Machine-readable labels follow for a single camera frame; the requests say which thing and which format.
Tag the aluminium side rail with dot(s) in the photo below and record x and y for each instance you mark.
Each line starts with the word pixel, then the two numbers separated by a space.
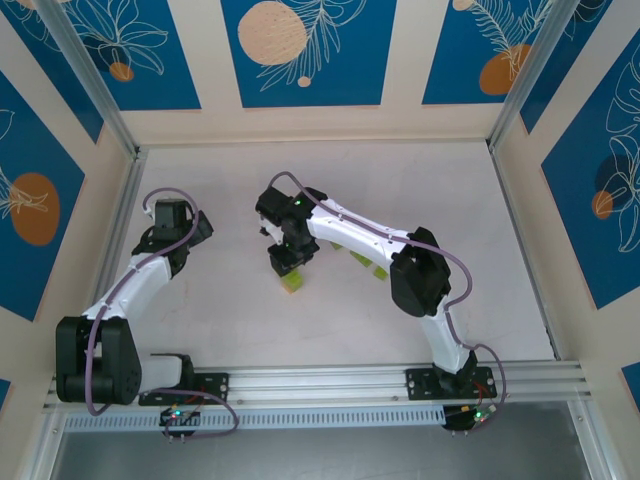
pixel 122 205
pixel 510 200

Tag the blue floral wall panel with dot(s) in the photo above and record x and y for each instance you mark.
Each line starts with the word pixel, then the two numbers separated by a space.
pixel 55 60
pixel 575 225
pixel 575 50
pixel 30 150
pixel 175 60
pixel 350 75
pixel 450 60

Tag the grey metal sheet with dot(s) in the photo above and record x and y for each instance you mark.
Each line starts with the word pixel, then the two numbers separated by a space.
pixel 320 455

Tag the green long lego brick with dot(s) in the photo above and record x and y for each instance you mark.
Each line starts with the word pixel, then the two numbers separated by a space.
pixel 362 260
pixel 295 281

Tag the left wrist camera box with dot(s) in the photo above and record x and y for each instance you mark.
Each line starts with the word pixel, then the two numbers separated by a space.
pixel 147 211

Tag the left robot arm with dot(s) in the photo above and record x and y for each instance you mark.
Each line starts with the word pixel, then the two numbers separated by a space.
pixel 95 360

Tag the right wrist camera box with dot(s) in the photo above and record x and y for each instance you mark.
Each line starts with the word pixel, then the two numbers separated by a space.
pixel 270 229

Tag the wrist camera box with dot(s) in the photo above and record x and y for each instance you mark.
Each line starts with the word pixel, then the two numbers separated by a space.
pixel 270 229
pixel 147 211

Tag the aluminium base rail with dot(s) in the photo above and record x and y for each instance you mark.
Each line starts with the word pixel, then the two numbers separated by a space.
pixel 320 385

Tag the aluminium frame post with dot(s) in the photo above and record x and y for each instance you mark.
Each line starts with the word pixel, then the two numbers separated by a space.
pixel 93 80
pixel 530 75

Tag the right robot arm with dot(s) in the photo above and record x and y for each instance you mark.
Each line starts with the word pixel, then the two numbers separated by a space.
pixel 420 272

